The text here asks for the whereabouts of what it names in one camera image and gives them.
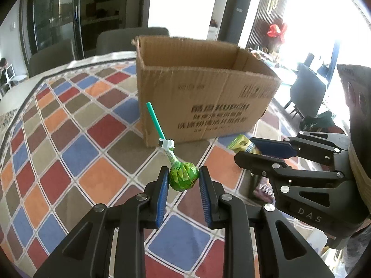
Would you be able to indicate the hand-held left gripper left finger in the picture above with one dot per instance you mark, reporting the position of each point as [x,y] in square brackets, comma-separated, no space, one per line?
[162,197]

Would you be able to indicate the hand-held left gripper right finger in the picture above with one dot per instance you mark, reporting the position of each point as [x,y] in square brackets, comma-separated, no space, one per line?
[204,197]

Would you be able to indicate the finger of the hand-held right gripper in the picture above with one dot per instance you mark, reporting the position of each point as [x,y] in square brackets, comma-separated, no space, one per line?
[272,147]
[260,165]

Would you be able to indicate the yellow-green snack packet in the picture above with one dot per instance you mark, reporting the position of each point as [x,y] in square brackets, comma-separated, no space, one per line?
[242,144]

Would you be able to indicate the green lollipop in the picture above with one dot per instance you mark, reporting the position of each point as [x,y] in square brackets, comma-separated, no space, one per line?
[182,176]

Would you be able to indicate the brown cardboard box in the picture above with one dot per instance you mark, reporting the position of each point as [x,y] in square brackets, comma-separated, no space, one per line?
[203,92]

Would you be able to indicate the person's right forearm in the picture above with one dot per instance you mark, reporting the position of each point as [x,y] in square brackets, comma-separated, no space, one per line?
[359,115]

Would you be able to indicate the magenta snack packet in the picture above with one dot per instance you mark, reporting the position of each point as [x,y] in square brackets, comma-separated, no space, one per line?
[263,192]

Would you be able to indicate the dark green cloth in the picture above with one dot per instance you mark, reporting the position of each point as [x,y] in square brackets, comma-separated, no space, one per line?
[318,123]

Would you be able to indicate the grey upholstered chair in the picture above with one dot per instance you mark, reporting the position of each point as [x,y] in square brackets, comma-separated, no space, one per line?
[307,89]

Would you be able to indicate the red bow balloon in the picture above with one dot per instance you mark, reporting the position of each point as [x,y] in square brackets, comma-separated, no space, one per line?
[275,30]

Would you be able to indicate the white shoe rack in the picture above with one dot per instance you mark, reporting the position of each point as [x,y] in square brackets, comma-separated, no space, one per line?
[213,31]

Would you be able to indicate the dark interior door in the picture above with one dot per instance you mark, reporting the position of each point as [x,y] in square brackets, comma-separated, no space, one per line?
[239,11]

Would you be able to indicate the dark dining chair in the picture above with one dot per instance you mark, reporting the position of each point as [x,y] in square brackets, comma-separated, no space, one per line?
[127,39]
[49,59]

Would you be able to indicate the pastel patterned tablecloth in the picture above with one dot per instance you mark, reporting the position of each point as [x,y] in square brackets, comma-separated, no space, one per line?
[11,115]

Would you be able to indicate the white stool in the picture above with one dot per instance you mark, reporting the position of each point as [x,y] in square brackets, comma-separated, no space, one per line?
[8,73]

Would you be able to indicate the glass sliding doors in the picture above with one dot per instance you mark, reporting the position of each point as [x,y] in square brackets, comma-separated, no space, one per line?
[58,14]

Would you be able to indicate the dark slatted wall panel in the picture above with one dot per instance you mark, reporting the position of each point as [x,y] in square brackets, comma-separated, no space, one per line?
[260,5]

